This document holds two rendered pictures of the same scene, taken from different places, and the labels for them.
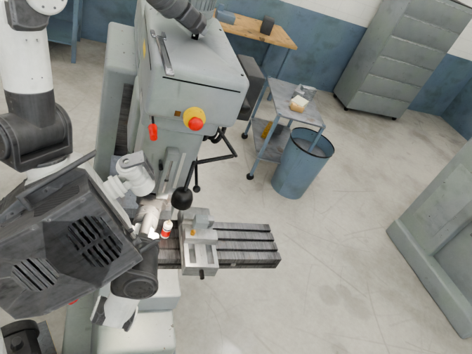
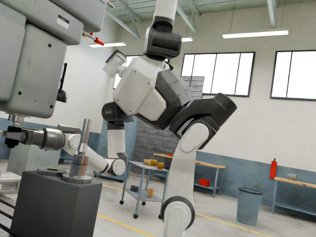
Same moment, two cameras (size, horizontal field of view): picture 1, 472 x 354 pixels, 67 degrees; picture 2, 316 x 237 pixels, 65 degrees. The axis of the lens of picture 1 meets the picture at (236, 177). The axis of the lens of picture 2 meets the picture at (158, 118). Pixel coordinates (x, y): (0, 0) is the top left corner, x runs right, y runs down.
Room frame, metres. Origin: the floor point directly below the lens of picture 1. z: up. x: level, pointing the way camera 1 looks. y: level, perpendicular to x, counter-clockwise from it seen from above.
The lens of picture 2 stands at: (1.08, 1.36, 1.30)
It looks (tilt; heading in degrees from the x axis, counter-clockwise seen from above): 5 degrees up; 238
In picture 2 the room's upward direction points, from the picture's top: 10 degrees clockwise
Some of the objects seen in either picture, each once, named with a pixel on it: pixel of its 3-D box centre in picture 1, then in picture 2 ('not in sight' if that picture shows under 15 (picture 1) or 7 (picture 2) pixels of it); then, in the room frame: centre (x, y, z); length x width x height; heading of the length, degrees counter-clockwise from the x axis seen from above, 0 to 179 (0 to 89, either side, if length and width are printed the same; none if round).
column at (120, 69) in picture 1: (134, 173); not in sight; (1.58, 0.57, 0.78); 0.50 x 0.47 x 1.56; 28
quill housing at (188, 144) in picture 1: (166, 147); (26, 73); (1.04, 0.28, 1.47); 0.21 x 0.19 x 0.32; 118
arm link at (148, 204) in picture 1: (149, 211); (37, 138); (0.94, 0.26, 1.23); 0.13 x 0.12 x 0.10; 103
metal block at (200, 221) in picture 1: (200, 223); not in sight; (1.15, 0.06, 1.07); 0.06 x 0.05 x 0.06; 116
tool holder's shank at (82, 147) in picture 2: not in sight; (84, 136); (0.85, 0.58, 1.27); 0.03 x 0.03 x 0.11
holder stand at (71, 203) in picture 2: not in sight; (58, 204); (0.88, 0.54, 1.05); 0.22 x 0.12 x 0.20; 127
